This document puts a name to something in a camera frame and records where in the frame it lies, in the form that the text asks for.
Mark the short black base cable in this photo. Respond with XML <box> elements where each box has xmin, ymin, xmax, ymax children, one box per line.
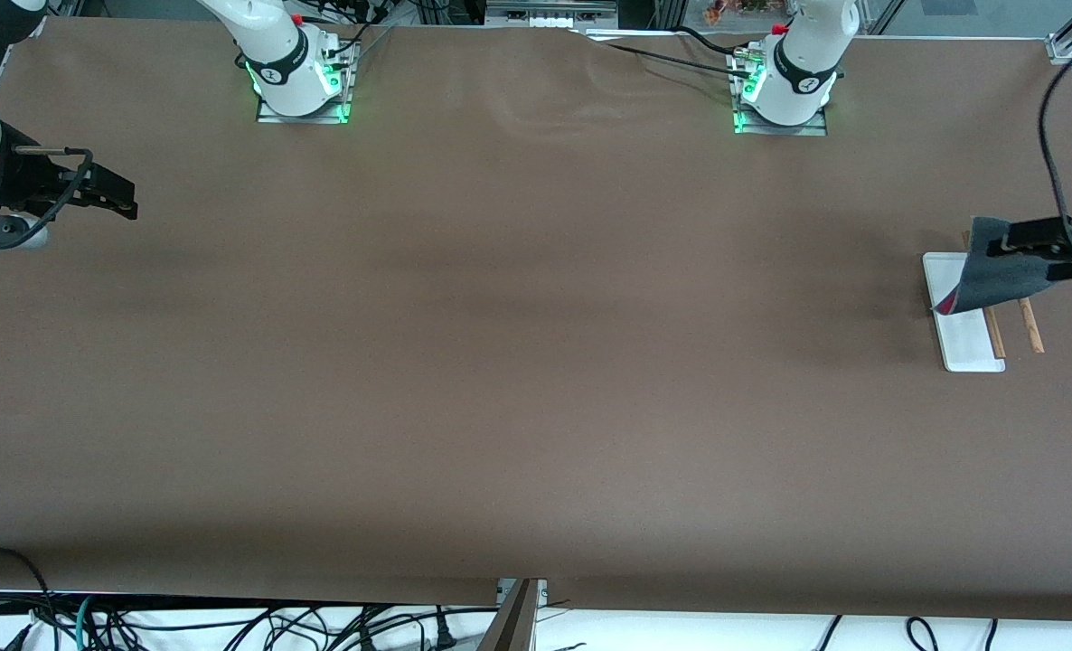
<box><xmin>676</xmin><ymin>24</ymin><xmax>754</xmax><ymax>57</ymax></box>

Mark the orange clutter item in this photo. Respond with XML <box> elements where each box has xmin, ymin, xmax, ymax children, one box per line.
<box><xmin>704</xmin><ymin>0</ymin><xmax>776</xmax><ymax>25</ymax></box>

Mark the black looped adapter cable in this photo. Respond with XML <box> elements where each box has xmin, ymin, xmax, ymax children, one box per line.
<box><xmin>905</xmin><ymin>617</ymin><xmax>1000</xmax><ymax>651</ymax></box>

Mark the black cable with plug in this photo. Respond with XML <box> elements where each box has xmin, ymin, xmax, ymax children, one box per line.
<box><xmin>355</xmin><ymin>608</ymin><xmax>457</xmax><ymax>651</ymax></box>

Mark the teal cable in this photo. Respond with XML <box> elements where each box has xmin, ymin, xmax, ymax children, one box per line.
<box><xmin>71</xmin><ymin>594</ymin><xmax>96</xmax><ymax>651</ymax></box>

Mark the black floor cable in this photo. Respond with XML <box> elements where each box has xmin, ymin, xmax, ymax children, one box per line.
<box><xmin>215</xmin><ymin>608</ymin><xmax>343</xmax><ymax>651</ymax></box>

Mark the grey and pink microfibre towel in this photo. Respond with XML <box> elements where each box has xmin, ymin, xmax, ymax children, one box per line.
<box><xmin>932</xmin><ymin>215</ymin><xmax>1057</xmax><ymax>317</ymax></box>

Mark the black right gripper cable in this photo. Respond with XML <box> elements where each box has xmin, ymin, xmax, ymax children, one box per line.
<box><xmin>0</xmin><ymin>71</ymin><xmax>96</xmax><ymax>250</ymax></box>

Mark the thick black arched cable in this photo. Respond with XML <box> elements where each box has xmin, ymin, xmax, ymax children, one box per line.
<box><xmin>0</xmin><ymin>546</ymin><xmax>58</xmax><ymax>651</ymax></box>

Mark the black arm base cable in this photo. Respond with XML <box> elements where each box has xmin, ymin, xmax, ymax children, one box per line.
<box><xmin>287</xmin><ymin>0</ymin><xmax>397</xmax><ymax>60</ymax></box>

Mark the long black table cable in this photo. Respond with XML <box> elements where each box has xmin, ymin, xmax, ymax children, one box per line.
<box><xmin>579</xmin><ymin>32</ymin><xmax>758</xmax><ymax>80</ymax></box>

